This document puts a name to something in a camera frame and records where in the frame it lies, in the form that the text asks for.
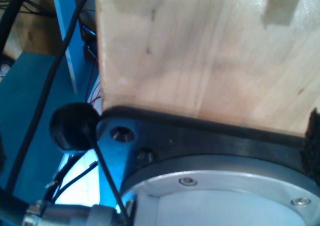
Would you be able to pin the blue metal frame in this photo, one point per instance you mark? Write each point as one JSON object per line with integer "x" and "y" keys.
{"x": 27, "y": 85}

